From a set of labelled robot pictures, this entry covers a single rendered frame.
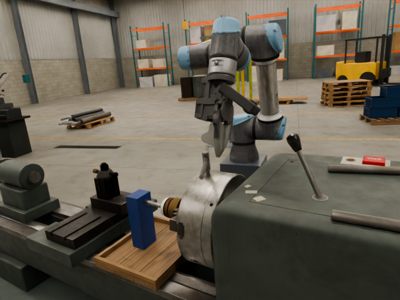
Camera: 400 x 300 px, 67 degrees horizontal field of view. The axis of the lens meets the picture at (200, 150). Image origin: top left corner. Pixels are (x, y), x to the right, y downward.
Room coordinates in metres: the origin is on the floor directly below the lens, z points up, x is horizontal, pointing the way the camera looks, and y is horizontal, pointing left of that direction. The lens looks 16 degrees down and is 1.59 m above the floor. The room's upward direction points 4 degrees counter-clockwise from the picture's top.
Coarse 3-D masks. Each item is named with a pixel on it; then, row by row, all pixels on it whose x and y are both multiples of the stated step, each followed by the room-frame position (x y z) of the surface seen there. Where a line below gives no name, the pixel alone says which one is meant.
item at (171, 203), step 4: (168, 200) 1.02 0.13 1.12; (172, 200) 1.01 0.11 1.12; (176, 200) 1.00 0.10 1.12; (180, 200) 1.00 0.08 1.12; (164, 204) 1.01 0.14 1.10; (168, 204) 1.01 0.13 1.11; (172, 204) 0.99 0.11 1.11; (176, 204) 0.98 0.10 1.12; (164, 208) 1.00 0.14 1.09; (168, 208) 0.99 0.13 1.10; (172, 208) 0.98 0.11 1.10; (164, 212) 1.00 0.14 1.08; (168, 212) 0.98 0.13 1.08; (172, 212) 0.98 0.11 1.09; (168, 216) 1.00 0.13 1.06; (172, 216) 0.98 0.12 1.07
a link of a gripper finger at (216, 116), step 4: (220, 108) 0.78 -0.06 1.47; (216, 112) 0.76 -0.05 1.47; (220, 112) 0.77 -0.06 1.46; (216, 116) 0.76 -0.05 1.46; (220, 116) 0.77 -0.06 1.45; (212, 120) 0.76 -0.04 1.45; (216, 120) 0.75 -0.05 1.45; (220, 120) 0.76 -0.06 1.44; (216, 124) 0.75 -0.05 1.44; (216, 128) 0.75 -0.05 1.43; (216, 132) 0.75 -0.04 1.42; (216, 136) 0.76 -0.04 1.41
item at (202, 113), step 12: (204, 84) 0.85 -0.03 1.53; (216, 84) 0.85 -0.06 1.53; (228, 84) 0.84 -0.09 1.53; (204, 96) 0.82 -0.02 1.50; (216, 96) 0.81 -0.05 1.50; (204, 108) 0.80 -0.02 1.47; (216, 108) 0.77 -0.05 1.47; (228, 108) 0.80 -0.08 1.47; (204, 120) 0.83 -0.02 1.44; (228, 120) 0.79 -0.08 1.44
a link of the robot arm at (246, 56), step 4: (244, 44) 0.92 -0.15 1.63; (208, 48) 0.95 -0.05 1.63; (244, 48) 0.90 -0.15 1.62; (208, 52) 0.95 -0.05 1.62; (244, 52) 0.90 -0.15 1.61; (248, 52) 0.94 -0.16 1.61; (208, 56) 0.94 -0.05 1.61; (240, 56) 0.89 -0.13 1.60; (244, 56) 0.91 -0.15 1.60; (248, 56) 0.94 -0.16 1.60; (208, 60) 0.95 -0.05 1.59; (240, 60) 0.91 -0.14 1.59; (244, 60) 0.92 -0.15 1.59; (248, 60) 0.95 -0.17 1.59; (240, 64) 0.93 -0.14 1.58; (244, 64) 0.94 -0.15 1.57; (248, 64) 0.97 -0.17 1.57; (236, 68) 0.95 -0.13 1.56; (240, 68) 0.96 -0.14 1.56; (244, 68) 0.97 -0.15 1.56
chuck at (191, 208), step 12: (192, 180) 0.91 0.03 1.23; (204, 180) 0.90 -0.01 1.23; (216, 180) 0.88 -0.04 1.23; (192, 192) 0.87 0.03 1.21; (204, 192) 0.85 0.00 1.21; (180, 204) 0.85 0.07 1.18; (192, 204) 0.83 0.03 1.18; (204, 204) 0.82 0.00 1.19; (180, 216) 0.83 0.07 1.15; (192, 216) 0.81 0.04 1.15; (192, 228) 0.80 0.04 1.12; (180, 240) 0.82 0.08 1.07; (192, 240) 0.79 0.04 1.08; (192, 252) 0.80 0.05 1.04; (204, 264) 0.81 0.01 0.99
